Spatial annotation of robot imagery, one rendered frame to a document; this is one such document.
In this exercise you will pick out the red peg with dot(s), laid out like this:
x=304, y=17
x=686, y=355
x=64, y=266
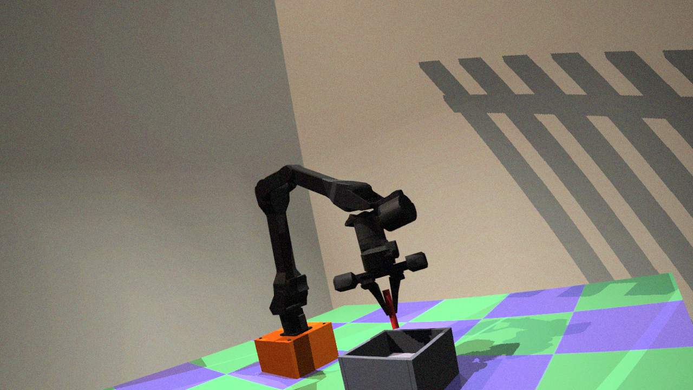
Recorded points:
x=390, y=308

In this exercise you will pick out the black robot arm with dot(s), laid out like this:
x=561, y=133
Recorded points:
x=273, y=197

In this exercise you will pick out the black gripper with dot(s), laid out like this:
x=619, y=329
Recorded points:
x=350, y=281

